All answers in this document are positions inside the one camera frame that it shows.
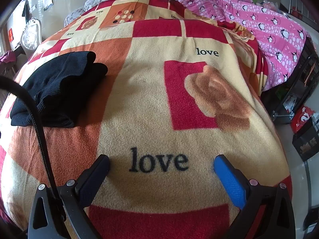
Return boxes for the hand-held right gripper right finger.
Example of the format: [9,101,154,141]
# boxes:
[213,154,296,239]

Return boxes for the black storage rack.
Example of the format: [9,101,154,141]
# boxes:
[261,37,319,121]

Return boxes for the black cable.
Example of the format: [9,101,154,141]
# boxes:
[0,76,60,197]

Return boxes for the metal railing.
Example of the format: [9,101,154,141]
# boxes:
[279,0,317,25]

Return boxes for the black pants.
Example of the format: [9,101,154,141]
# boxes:
[10,51,108,128]

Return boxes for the white ornate chair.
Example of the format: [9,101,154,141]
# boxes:
[19,17,43,56]

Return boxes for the pink penguin quilt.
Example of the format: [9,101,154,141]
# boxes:
[171,0,308,91]

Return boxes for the black box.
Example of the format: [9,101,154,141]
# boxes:
[292,123,319,162]

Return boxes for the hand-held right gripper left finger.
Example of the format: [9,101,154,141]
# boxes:
[27,154,111,239]

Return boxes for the printed rose blanket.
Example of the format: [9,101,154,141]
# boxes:
[0,0,293,232]

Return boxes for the maroon cloth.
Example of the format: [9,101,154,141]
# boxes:
[0,50,17,66]

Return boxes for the red paper bag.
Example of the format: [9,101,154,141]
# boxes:
[291,105,316,134]

